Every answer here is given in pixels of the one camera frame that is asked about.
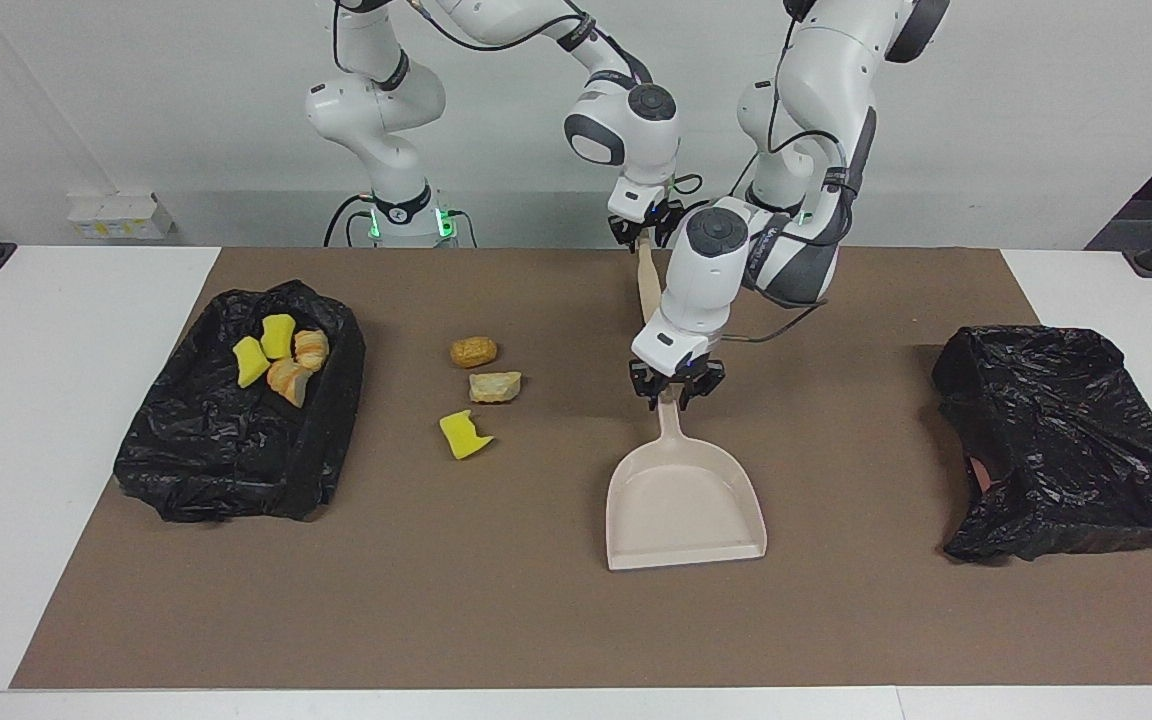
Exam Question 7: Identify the beige hand brush black bristles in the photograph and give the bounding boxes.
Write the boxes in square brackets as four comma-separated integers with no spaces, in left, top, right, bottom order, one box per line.
[636,232,665,329]

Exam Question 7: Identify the beige plastic dustpan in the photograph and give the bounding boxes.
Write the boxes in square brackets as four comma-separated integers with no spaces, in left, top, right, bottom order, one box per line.
[604,398,769,573]

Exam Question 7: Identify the pale beige bread chunk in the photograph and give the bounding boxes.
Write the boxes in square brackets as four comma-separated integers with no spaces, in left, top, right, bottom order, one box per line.
[468,371,523,405]

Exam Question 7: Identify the plain yellow sponge piece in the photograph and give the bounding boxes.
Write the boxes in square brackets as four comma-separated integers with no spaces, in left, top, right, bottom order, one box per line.
[439,409,496,461]

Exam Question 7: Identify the orange striped croissant piece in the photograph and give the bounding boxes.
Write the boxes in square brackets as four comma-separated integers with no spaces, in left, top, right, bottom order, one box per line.
[267,357,315,409]

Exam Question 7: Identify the large yellow green sponge piece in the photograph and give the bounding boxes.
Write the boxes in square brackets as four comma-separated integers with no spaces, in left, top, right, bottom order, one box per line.
[259,313,297,361]

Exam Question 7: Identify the small yellow green sponge piece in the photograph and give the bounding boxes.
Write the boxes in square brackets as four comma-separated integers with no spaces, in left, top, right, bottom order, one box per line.
[233,335,273,389]

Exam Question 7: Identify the black bag lined bin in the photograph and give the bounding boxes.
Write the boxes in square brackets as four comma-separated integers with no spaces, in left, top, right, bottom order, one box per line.
[112,280,367,524]
[931,325,1152,564]

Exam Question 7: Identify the brown paper table mat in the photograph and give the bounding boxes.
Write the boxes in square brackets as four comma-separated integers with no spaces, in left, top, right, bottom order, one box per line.
[11,247,1152,691]

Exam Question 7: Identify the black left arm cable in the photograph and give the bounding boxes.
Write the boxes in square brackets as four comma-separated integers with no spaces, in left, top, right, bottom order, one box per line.
[721,125,862,346]

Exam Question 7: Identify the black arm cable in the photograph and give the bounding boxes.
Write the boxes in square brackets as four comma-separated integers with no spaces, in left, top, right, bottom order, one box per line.
[331,0,657,86]
[721,125,862,346]

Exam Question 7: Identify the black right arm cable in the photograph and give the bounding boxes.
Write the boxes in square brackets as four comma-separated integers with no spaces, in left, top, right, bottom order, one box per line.
[331,0,657,86]

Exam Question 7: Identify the black right base cable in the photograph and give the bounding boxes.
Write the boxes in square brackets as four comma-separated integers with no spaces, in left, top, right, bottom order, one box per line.
[324,193,377,248]

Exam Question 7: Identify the white wall power strip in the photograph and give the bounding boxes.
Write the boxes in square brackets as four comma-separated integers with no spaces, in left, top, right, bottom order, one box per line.
[67,193,177,241]

